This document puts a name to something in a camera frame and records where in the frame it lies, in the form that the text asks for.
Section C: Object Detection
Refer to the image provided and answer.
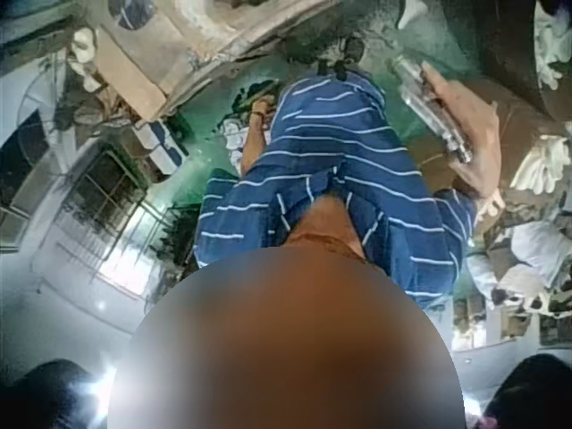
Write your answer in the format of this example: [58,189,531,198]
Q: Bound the person's left hand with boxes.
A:
[249,94,276,114]

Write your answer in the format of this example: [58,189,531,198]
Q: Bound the person's right hand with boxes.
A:
[421,61,501,149]

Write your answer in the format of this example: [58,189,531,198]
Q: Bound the large dark drum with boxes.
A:
[440,0,572,129]

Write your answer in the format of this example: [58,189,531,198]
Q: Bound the pile of white gloves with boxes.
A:
[534,4,572,93]

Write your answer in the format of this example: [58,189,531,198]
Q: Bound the heap of white gloves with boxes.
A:
[509,132,572,196]

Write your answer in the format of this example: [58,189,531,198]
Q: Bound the heap of white sacks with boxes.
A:
[464,191,572,316]

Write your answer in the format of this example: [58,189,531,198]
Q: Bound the white crumpled cloth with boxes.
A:
[221,118,249,167]

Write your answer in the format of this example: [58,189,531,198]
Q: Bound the brown wooden workbench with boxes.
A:
[66,0,354,124]

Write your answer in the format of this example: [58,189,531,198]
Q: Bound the blue and white carton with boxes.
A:
[132,119,191,176]

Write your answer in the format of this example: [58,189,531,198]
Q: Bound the barred window frame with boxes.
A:
[62,149,151,236]

